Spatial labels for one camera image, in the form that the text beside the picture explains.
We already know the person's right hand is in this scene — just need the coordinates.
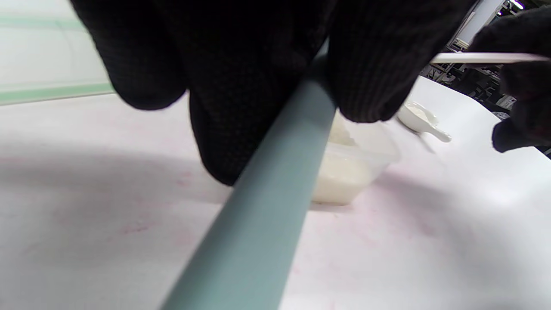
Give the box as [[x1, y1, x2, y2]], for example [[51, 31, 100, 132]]
[[467, 6, 551, 154]]

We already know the person's left hand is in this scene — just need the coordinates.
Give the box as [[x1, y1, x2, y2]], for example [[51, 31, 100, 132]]
[[69, 0, 478, 186]]

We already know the mint green dessert spatula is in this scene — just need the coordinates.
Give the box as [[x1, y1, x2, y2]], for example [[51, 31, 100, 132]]
[[161, 41, 337, 310]]

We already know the white sugar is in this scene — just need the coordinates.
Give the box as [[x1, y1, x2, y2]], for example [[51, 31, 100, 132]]
[[312, 123, 373, 205]]

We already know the clear plastic sugar container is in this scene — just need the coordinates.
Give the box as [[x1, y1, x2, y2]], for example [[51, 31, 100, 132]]
[[312, 113, 402, 205]]

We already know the clear container lid green rim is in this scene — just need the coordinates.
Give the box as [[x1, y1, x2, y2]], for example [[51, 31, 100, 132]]
[[0, 12, 115, 106]]

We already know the white round measuring scoop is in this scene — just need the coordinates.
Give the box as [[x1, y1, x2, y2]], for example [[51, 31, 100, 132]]
[[396, 100, 452, 144]]

